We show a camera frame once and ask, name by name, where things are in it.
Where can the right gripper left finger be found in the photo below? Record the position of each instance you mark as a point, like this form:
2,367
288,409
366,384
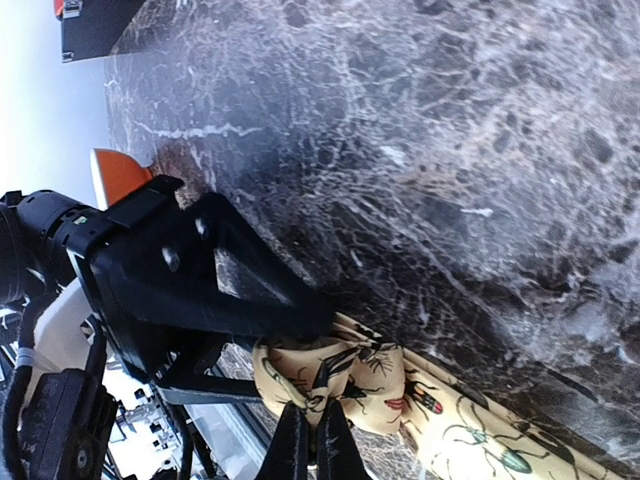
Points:
288,453

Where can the black display box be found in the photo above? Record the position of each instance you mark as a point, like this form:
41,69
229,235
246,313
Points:
91,28

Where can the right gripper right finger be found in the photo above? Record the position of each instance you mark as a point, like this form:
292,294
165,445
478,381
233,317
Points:
337,455

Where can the yellow beetle-pattern tie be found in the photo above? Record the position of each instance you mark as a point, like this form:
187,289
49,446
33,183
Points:
386,389

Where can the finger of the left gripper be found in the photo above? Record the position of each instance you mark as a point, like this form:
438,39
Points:
193,378

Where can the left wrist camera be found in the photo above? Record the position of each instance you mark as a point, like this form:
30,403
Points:
64,431

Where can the white bowl orange outside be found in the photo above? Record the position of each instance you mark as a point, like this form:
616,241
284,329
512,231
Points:
115,175

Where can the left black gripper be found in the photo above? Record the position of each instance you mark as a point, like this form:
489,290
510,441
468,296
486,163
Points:
165,269

